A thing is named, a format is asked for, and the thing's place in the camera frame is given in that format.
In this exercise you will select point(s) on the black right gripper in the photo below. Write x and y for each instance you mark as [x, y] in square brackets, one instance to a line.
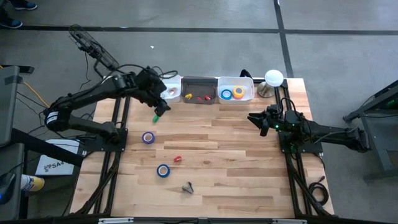
[275, 119]

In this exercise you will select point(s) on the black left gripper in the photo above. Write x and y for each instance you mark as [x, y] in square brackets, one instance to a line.
[150, 87]

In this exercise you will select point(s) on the green mini stapler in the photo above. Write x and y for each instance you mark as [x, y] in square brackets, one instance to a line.
[155, 119]

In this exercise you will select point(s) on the purple tape roll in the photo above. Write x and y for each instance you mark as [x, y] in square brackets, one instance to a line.
[144, 137]

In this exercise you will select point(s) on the yellow tape roll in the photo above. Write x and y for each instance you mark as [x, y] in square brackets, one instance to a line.
[238, 97]

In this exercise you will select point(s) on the red mini stapler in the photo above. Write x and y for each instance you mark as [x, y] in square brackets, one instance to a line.
[199, 99]
[177, 159]
[207, 98]

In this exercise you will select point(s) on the light blue tape roll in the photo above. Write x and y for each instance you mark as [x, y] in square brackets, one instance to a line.
[222, 94]

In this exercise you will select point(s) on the dark blue tape roll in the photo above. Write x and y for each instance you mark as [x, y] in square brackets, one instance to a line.
[158, 171]

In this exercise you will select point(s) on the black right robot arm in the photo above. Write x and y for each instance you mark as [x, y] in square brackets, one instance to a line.
[329, 137]

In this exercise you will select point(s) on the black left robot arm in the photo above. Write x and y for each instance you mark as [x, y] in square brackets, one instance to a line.
[87, 93]

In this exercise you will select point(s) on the white plastic bin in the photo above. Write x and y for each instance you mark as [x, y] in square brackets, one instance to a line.
[174, 82]
[248, 93]

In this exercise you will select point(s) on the grey translucent plastic bin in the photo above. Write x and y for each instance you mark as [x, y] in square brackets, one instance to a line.
[199, 85]

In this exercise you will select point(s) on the white mushroom lamp brass base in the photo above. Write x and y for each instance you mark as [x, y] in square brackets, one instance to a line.
[273, 77]

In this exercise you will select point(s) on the black floor fan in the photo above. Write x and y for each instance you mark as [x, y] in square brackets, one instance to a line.
[93, 51]

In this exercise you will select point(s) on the white printed paper sheet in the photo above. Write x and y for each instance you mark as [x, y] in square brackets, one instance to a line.
[56, 166]

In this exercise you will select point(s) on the black diagonal desk beam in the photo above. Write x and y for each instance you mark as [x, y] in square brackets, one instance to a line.
[46, 146]

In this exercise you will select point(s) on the yellow white spray can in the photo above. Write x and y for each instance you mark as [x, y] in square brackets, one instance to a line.
[32, 183]

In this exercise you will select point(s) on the grey desk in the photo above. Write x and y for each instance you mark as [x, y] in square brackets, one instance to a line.
[12, 155]
[7, 105]

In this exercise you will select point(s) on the person's shoe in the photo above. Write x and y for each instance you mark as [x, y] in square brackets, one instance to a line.
[12, 23]
[26, 4]

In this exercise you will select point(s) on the black computer mouse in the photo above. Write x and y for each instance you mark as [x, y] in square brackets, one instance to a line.
[5, 186]

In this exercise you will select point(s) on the black aluminium rig frame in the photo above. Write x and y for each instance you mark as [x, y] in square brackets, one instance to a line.
[118, 115]

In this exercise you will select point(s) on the black curved bracket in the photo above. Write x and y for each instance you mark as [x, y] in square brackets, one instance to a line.
[246, 73]

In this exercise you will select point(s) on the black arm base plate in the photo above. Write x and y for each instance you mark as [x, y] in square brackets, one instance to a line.
[311, 148]
[90, 147]

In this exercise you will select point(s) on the silver metal bracket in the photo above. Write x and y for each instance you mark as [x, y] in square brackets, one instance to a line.
[115, 220]
[289, 221]

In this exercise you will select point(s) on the black metal table frame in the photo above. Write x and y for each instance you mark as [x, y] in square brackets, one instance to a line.
[374, 140]

